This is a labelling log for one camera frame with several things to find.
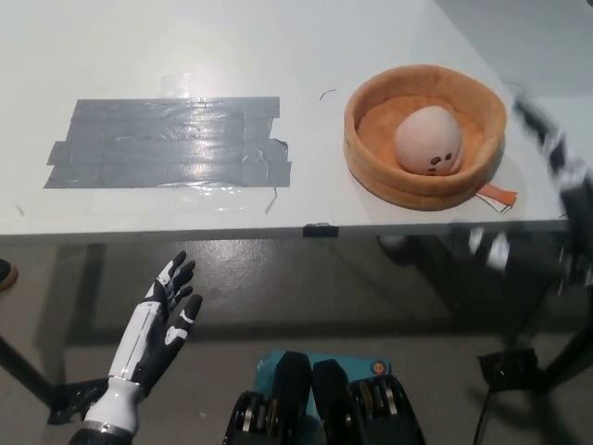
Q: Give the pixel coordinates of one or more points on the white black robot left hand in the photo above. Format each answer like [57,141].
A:
[139,334]

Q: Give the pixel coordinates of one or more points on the white plush dumpling toy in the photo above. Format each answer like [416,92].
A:
[428,139]

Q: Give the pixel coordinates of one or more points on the orange plush basket plate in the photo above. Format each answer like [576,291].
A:
[417,194]

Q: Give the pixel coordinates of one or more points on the grey table leg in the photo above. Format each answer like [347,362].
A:
[92,278]

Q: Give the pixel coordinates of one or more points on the dark shoe with tan sole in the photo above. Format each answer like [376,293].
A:
[5,274]

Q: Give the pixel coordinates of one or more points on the small black tape piece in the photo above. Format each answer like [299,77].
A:
[320,230]

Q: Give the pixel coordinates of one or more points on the black stand with base plate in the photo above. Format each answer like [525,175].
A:
[28,366]

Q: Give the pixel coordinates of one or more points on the grey duct tape patch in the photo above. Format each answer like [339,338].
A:
[162,143]

